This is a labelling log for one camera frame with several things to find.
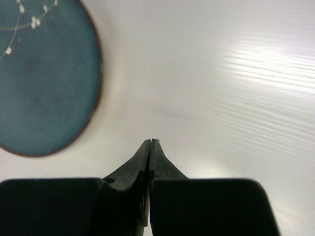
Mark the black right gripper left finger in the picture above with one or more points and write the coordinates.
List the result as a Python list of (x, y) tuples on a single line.
[(112, 206)]

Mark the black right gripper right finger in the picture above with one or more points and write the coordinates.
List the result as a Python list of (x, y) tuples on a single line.
[(180, 206)]

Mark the teal round plate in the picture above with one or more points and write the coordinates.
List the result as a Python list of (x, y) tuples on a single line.
[(50, 74)]

